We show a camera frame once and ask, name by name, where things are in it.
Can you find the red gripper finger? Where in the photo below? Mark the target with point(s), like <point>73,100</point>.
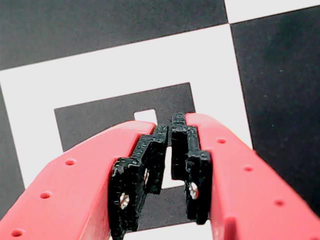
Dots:
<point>250,195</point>
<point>75,187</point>

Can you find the black white marker mat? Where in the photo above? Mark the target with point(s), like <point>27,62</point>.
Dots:
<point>100,75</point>

